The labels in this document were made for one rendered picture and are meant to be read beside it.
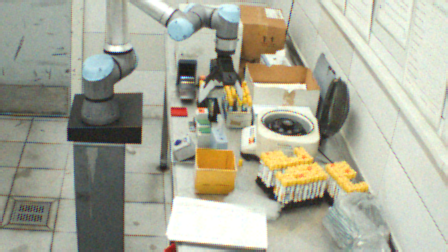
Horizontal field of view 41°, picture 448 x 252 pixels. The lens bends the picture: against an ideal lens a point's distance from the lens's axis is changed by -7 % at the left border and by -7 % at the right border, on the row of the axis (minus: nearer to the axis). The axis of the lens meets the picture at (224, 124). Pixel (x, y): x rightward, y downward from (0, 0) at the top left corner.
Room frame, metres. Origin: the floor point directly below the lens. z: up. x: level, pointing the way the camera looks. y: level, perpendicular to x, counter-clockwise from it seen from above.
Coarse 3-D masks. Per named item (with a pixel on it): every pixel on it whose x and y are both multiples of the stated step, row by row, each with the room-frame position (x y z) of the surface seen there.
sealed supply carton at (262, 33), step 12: (240, 12) 3.19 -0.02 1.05; (252, 12) 3.19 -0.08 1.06; (264, 12) 3.21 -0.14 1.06; (276, 12) 3.25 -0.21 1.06; (252, 24) 3.01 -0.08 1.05; (264, 24) 3.02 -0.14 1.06; (276, 24) 3.05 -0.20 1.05; (252, 36) 3.01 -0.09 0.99; (264, 36) 3.01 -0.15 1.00; (276, 36) 3.02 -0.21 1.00; (252, 48) 3.01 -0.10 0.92; (264, 48) 3.01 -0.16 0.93; (276, 48) 3.02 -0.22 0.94
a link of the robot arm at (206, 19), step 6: (192, 6) 2.09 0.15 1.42; (198, 6) 2.08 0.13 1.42; (204, 6) 2.09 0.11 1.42; (186, 12) 2.07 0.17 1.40; (198, 12) 2.03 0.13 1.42; (204, 12) 2.05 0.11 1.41; (210, 12) 2.05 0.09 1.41; (204, 18) 2.03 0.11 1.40; (210, 18) 2.04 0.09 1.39; (204, 24) 2.03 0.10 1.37; (210, 24) 2.04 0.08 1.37
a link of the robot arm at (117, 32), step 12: (108, 0) 2.20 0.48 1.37; (120, 0) 2.19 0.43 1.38; (108, 12) 2.20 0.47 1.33; (120, 12) 2.19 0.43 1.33; (108, 24) 2.20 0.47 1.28; (120, 24) 2.19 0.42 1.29; (108, 36) 2.20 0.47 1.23; (120, 36) 2.19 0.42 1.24; (108, 48) 2.18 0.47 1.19; (120, 48) 2.18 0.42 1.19; (132, 48) 2.23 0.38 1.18; (120, 60) 2.17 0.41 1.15; (132, 60) 2.22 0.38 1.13
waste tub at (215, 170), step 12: (204, 156) 1.89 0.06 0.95; (216, 156) 1.90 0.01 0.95; (228, 156) 1.90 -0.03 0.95; (204, 168) 1.89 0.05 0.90; (216, 168) 1.90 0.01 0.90; (228, 168) 1.90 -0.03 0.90; (204, 180) 1.77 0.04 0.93; (216, 180) 1.77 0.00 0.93; (228, 180) 1.78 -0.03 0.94; (204, 192) 1.77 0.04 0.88; (216, 192) 1.77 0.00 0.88; (228, 192) 1.78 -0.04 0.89
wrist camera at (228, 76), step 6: (222, 60) 2.02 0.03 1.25; (228, 60) 2.03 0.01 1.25; (222, 66) 2.00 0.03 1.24; (228, 66) 2.00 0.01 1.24; (222, 72) 1.98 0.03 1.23; (228, 72) 1.98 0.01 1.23; (234, 72) 1.99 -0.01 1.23; (222, 78) 1.97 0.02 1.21; (228, 78) 1.96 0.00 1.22; (234, 78) 1.96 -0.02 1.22; (228, 84) 1.95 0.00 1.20; (234, 84) 1.96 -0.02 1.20
